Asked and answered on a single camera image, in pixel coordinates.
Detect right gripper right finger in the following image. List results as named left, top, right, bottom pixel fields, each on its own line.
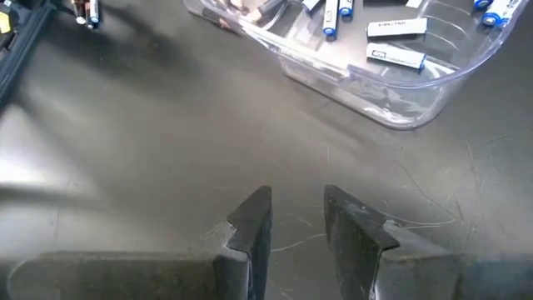
left=323, top=184, right=533, bottom=300

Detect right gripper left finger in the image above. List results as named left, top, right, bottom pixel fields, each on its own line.
left=7, top=185, right=274, bottom=300

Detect batteries near left frame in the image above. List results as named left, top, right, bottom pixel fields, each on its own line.
left=89, top=0, right=102, bottom=29

